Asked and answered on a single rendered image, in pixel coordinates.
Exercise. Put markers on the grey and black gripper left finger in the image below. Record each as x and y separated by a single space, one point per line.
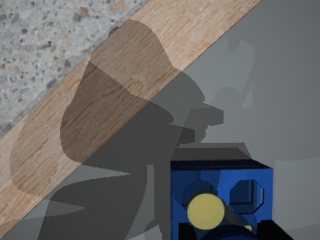
186 232

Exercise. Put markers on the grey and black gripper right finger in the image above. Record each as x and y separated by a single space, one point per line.
269 230

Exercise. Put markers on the blue tube rack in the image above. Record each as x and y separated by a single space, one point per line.
246 175

